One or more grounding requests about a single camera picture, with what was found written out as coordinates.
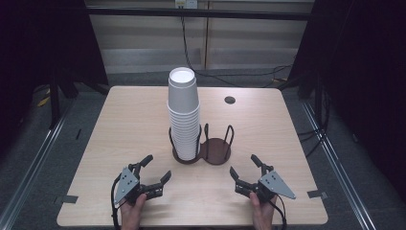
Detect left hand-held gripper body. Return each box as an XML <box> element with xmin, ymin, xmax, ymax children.
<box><xmin>113</xmin><ymin>166</ymin><xmax>149</xmax><ymax>206</ymax></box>

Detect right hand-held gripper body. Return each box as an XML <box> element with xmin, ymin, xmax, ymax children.
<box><xmin>255</xmin><ymin>171</ymin><xmax>297</xmax><ymax>203</ymax></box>

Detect brown cup holder black wires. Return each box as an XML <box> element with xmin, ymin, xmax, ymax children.
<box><xmin>168</xmin><ymin>123</ymin><xmax>236</xmax><ymax>166</ymax></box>

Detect stack of white paper cups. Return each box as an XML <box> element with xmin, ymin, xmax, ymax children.
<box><xmin>167</xmin><ymin>66</ymin><xmax>202</xmax><ymax>161</ymax></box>

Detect person's left hand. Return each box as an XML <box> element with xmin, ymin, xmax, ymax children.
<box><xmin>120</xmin><ymin>193</ymin><xmax>147</xmax><ymax>230</ymax></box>

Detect person's right hand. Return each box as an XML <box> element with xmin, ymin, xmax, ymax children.
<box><xmin>249</xmin><ymin>192</ymin><xmax>278</xmax><ymax>230</ymax></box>

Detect grey tape piece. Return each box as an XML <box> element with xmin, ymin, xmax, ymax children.
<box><xmin>54</xmin><ymin>195</ymin><xmax>79</xmax><ymax>205</ymax></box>
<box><xmin>306</xmin><ymin>190</ymin><xmax>328</xmax><ymax>199</ymax></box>

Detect black metal stand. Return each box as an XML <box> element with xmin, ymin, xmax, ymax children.
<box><xmin>47</xmin><ymin>71</ymin><xmax>62</xmax><ymax>130</ymax></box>

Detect black curtain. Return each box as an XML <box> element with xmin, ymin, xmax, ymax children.
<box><xmin>286</xmin><ymin>0</ymin><xmax>406</xmax><ymax>200</ymax></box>
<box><xmin>0</xmin><ymin>0</ymin><xmax>109</xmax><ymax>154</ymax></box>

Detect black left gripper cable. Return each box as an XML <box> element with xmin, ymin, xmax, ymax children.
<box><xmin>110</xmin><ymin>173</ymin><xmax>123</xmax><ymax>230</ymax></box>

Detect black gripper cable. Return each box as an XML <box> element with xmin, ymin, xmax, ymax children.
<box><xmin>275</xmin><ymin>194</ymin><xmax>288</xmax><ymax>230</ymax></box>
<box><xmin>110</xmin><ymin>173</ymin><xmax>123</xmax><ymax>230</ymax></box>

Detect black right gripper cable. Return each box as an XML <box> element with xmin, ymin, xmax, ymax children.
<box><xmin>275</xmin><ymin>194</ymin><xmax>288</xmax><ymax>230</ymax></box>

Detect metal floor rail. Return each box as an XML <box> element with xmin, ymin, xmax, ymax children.
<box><xmin>301</xmin><ymin>101</ymin><xmax>379</xmax><ymax>230</ymax></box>
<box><xmin>0</xmin><ymin>102</ymin><xmax>76</xmax><ymax>230</ymax></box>

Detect bundle of black floor cables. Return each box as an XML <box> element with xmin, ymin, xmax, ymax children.
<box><xmin>297</xmin><ymin>90</ymin><xmax>331</xmax><ymax>158</ymax></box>

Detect black outlet cable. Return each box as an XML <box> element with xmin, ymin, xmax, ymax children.
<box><xmin>180</xmin><ymin>15</ymin><xmax>294</xmax><ymax>89</ymax></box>

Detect white wall outlet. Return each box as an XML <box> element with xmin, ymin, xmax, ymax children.
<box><xmin>174</xmin><ymin>0</ymin><xmax>199</xmax><ymax>10</ymax></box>

